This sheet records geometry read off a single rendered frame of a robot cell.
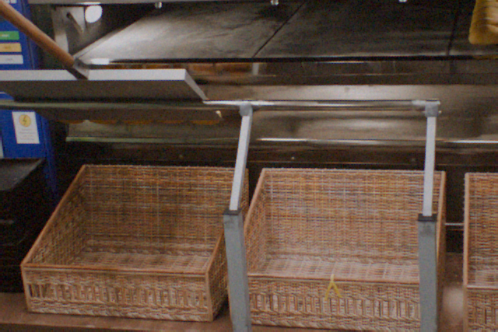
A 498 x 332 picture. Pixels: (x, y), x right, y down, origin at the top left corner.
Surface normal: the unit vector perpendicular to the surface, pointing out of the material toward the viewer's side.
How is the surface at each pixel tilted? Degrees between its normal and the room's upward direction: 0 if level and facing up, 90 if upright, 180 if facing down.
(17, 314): 0
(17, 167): 0
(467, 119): 71
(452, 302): 0
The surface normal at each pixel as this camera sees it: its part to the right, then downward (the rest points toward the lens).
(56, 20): 0.97, 0.01
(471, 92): -0.25, 0.00
